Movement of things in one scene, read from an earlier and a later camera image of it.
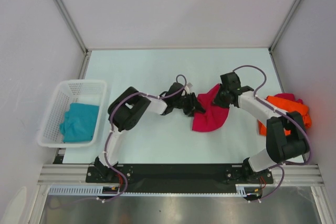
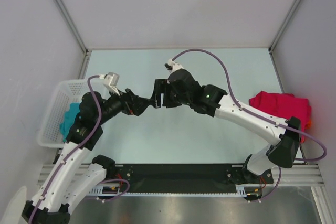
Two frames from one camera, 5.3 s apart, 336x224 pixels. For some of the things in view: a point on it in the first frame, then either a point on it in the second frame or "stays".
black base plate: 151,178 stays
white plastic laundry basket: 80,92 stays
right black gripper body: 221,99 -> 171,99
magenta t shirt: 213,116 -> 284,105
